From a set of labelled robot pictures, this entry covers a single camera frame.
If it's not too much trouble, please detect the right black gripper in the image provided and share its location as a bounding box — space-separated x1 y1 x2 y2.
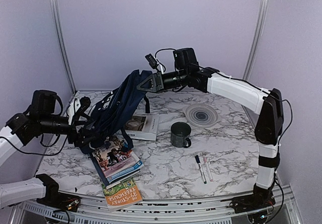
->
137 67 189 92

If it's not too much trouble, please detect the navy blue student backpack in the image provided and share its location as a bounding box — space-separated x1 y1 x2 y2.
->
79 69 152 154

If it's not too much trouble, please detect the penguin young readers book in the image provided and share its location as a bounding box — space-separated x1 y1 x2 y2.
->
90 136 143 186

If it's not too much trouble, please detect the dark blue hardcover notebook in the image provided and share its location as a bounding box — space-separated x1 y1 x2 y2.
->
90 154 143 187

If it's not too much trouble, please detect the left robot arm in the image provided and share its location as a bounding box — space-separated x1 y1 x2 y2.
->
1 90 91 164

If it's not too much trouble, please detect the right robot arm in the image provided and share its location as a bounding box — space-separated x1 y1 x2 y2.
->
137 48 285 208

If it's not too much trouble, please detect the pink illustrated thin book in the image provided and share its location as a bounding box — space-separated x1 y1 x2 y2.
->
93 136 139 176

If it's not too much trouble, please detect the white afternoon tea book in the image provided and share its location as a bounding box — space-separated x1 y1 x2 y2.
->
124 114 159 141

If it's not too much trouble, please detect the dark grey metal mug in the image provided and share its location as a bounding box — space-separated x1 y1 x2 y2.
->
171 122 192 148

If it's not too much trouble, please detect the grey swirl ceramic plate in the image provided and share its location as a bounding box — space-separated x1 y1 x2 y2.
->
183 103 221 128

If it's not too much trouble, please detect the orange treehouse book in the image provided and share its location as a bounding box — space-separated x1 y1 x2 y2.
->
101 178 143 212

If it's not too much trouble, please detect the blue cap marker pen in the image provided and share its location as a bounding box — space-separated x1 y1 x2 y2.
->
195 155 207 184

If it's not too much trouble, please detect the pink cap marker pen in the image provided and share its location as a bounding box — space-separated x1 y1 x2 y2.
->
203 157 213 182

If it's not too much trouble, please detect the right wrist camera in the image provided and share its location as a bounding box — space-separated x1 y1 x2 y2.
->
145 54 166 74

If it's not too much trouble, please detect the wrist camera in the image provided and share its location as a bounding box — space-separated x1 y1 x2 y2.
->
66 97 91 125
145 54 166 74

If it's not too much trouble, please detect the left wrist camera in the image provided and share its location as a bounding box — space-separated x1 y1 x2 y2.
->
66 97 91 125

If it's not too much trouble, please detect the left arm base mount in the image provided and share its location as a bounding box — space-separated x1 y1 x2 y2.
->
36 174 81 212

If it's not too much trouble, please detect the left aluminium frame post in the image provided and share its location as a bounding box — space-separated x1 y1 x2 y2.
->
50 0 77 94

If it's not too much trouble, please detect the aluminium frame post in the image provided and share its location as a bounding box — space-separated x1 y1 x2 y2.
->
243 0 269 80
50 0 77 94

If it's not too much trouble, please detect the right aluminium frame post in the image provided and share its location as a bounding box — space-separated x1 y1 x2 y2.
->
243 0 269 80

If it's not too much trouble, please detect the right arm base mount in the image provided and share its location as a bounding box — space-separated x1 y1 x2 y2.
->
229 181 276 213

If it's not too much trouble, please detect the front aluminium rail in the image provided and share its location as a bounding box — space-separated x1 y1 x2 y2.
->
10 186 303 223

